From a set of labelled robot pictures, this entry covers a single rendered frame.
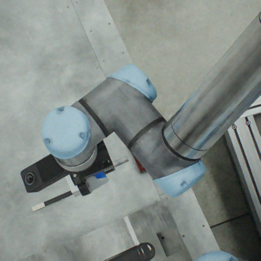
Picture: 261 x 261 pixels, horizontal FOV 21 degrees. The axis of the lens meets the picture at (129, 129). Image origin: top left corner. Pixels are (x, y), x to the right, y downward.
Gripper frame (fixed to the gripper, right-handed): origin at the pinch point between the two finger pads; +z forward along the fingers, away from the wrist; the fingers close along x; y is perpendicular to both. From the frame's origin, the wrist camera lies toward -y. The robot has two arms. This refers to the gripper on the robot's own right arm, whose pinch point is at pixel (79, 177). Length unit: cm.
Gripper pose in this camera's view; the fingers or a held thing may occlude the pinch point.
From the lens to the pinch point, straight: 139.3
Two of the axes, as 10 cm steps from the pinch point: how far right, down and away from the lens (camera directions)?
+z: 0.5, 2.6, 9.7
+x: -4.0, -8.8, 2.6
